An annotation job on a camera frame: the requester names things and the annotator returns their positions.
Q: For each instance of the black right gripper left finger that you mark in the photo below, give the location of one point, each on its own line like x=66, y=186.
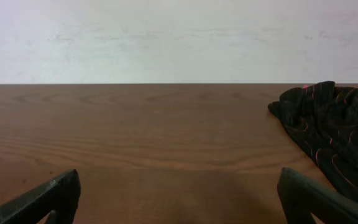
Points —
x=56, y=199

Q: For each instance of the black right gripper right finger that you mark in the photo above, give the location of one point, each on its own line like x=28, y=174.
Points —
x=303, y=198

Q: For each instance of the black orange-patterned t-shirt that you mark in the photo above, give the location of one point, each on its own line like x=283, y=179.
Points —
x=322, y=119

